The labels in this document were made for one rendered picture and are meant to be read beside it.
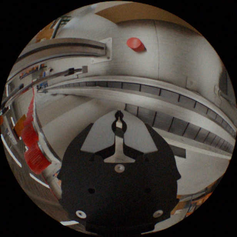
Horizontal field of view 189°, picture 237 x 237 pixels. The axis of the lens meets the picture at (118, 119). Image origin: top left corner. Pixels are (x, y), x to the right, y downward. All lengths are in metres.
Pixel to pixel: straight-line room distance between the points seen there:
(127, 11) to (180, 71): 0.21
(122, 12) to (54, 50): 0.19
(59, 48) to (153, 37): 0.21
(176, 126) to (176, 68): 0.13
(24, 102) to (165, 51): 7.88
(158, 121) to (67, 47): 0.24
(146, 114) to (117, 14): 0.29
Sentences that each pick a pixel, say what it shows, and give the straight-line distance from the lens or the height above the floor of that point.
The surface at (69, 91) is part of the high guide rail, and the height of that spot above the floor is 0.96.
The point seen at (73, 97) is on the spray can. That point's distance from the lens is 0.15.
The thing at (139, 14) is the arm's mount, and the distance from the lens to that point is 0.27.
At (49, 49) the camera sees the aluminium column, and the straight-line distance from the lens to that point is 0.18.
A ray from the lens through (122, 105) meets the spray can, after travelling 0.16.
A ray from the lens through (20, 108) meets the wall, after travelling 7.96.
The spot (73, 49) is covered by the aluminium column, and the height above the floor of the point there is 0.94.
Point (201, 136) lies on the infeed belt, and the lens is 0.22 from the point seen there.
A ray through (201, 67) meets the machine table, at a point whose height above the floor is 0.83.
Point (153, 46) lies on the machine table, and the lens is 0.22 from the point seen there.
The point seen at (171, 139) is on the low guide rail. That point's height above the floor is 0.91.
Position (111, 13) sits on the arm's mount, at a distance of 0.26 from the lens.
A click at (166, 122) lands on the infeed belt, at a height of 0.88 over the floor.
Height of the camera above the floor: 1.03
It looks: 47 degrees down
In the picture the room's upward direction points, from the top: 133 degrees counter-clockwise
